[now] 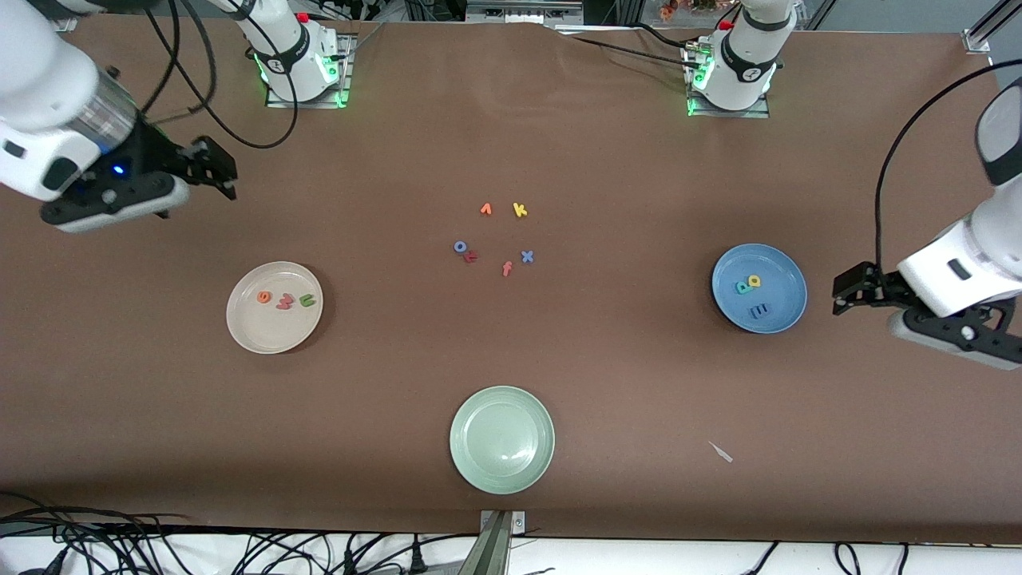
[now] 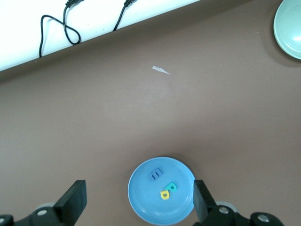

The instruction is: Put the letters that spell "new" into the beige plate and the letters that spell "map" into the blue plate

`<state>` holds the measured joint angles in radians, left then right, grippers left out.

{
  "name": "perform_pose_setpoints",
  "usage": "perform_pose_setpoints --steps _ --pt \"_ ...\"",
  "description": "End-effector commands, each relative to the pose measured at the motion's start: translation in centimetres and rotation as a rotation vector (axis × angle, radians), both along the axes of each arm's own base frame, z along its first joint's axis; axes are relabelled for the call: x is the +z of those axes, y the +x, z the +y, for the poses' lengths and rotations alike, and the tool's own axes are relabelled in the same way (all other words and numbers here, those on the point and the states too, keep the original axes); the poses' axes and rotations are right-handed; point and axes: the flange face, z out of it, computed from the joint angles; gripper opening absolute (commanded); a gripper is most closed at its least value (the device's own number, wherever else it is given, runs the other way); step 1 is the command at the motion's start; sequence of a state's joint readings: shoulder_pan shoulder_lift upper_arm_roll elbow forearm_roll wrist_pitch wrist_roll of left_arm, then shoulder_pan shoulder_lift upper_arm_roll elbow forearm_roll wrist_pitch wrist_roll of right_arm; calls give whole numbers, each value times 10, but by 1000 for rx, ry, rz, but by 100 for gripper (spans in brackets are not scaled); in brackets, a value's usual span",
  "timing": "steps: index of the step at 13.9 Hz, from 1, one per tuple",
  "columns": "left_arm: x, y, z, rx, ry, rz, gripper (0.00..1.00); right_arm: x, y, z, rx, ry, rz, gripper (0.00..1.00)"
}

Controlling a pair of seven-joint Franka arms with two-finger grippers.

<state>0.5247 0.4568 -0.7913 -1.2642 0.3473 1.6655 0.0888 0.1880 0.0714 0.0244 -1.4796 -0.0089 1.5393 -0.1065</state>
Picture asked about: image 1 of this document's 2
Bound pale green plate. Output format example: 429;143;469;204
450;386;556;495

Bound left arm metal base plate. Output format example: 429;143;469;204
687;92;771;119

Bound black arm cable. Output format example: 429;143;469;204
874;57;1022;272
144;0;301;151

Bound orange dried flowers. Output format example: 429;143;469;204
659;0;719;21

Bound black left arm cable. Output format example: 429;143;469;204
874;57;1022;272

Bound blue plate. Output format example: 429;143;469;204
711;244;808;335

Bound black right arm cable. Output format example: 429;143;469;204
144;0;301;151

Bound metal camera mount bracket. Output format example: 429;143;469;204
459;510;528;575

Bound black cable tangle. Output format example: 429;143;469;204
0;491;452;575

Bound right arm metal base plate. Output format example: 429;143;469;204
265;32;356;109

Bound grey metal beam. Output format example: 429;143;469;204
465;0;585;25

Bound black table cable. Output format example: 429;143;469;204
559;24;703;69

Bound beige plate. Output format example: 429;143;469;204
226;261;324;355

